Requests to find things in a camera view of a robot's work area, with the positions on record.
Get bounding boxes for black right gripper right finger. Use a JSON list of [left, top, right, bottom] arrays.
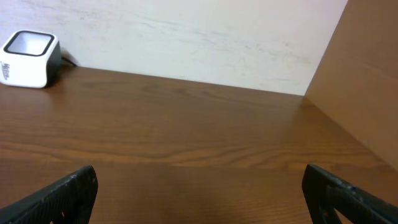
[[302, 164, 397, 224]]

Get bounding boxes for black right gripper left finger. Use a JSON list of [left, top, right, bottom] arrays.
[[1, 166, 98, 224]]

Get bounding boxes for white barcode scanner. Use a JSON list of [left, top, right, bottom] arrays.
[[1, 30, 62, 88]]

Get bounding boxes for brown cardboard panel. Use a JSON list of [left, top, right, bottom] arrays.
[[305, 0, 397, 169]]

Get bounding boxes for black scanner cable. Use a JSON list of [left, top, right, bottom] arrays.
[[60, 55, 78, 68]]

